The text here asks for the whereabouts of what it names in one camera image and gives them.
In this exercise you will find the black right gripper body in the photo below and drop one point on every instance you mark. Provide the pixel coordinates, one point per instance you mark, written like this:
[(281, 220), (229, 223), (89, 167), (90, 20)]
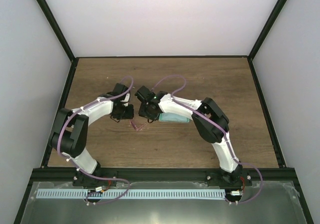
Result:
[(147, 113)]

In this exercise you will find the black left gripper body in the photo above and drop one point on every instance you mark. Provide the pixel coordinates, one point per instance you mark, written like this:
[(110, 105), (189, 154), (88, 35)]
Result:
[(123, 114)]

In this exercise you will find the pink sunglasses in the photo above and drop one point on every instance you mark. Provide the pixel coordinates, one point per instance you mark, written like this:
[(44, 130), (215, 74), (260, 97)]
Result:
[(136, 127)]

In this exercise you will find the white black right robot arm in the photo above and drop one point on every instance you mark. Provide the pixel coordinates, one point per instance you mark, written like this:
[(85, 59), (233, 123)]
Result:
[(210, 122)]

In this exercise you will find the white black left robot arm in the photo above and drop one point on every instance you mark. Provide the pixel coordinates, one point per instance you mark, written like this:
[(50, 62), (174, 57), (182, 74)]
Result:
[(69, 132)]

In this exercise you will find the light blue slotted strip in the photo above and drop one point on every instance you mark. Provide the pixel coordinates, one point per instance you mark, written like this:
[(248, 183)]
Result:
[(210, 194)]

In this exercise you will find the metal front plate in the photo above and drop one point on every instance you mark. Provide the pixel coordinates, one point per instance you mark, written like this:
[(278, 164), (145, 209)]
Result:
[(272, 202)]

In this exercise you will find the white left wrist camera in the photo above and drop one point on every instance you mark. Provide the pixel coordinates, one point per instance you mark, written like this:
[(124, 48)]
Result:
[(126, 98)]

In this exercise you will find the black enclosure frame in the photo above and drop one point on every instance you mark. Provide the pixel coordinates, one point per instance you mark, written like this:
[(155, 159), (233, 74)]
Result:
[(106, 28)]

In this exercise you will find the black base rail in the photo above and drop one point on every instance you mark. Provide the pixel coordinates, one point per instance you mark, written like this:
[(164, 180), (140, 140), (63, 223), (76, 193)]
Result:
[(211, 176)]

